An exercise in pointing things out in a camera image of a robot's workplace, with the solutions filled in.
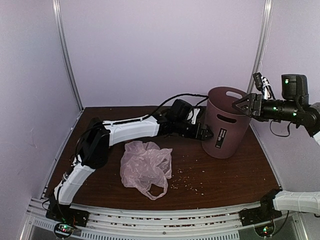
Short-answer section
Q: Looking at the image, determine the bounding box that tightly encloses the mauve plastic trash bin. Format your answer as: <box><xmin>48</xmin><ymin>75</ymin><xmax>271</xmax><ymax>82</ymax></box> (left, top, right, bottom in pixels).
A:
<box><xmin>202</xmin><ymin>86</ymin><xmax>251</xmax><ymax>159</ymax></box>

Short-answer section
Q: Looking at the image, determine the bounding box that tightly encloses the pink translucent plastic bag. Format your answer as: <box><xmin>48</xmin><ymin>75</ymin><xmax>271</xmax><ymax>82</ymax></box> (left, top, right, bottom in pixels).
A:
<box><xmin>120</xmin><ymin>140</ymin><xmax>173</xmax><ymax>201</ymax></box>

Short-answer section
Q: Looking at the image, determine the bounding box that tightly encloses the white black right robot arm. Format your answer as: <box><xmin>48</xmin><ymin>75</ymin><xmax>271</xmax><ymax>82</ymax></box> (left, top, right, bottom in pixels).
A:
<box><xmin>231</xmin><ymin>72</ymin><xmax>320</xmax><ymax>221</ymax></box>

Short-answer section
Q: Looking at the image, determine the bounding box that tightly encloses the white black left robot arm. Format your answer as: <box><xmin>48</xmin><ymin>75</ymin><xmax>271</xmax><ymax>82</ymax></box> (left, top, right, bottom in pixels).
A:
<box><xmin>49</xmin><ymin>98</ymin><xmax>214</xmax><ymax>222</ymax></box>

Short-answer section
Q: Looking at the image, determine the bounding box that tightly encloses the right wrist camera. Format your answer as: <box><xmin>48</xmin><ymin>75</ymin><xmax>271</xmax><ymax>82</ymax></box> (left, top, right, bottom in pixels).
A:
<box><xmin>252</xmin><ymin>72</ymin><xmax>273</xmax><ymax>100</ymax></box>

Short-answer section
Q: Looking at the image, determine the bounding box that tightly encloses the black braided left cable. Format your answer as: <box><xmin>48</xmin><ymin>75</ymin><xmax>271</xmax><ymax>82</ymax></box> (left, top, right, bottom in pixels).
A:
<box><xmin>139</xmin><ymin>93</ymin><xmax>210</xmax><ymax>121</ymax></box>

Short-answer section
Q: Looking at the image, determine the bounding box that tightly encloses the right aluminium frame post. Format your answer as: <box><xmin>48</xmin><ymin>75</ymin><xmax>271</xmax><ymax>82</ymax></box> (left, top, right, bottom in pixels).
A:
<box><xmin>246</xmin><ymin>0</ymin><xmax>274</xmax><ymax>94</ymax></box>

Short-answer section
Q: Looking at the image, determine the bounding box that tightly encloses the aluminium frame post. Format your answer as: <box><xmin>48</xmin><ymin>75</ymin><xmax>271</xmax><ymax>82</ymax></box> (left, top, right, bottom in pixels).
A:
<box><xmin>52</xmin><ymin>0</ymin><xmax>84</xmax><ymax>112</ymax></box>
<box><xmin>246</xmin><ymin>0</ymin><xmax>274</xmax><ymax>94</ymax></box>

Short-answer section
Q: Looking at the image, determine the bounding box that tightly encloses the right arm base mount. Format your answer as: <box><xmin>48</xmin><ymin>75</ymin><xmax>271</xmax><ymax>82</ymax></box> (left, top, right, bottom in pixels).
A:
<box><xmin>238</xmin><ymin>206</ymin><xmax>283</xmax><ymax>238</ymax></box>

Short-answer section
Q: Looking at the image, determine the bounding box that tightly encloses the aluminium front rail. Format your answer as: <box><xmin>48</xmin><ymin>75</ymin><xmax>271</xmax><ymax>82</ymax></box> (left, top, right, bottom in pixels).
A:
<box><xmin>17</xmin><ymin>198</ymin><xmax>311</xmax><ymax>240</ymax></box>

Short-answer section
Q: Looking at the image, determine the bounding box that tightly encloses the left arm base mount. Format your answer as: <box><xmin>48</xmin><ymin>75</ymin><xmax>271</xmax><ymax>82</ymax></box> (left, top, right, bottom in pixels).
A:
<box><xmin>45</xmin><ymin>207</ymin><xmax>90</xmax><ymax>239</ymax></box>

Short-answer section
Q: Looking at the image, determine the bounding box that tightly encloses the left aluminium frame post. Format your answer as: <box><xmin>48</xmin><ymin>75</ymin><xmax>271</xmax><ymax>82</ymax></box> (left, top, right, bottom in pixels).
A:
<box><xmin>52</xmin><ymin>0</ymin><xmax>84</xmax><ymax>112</ymax></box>

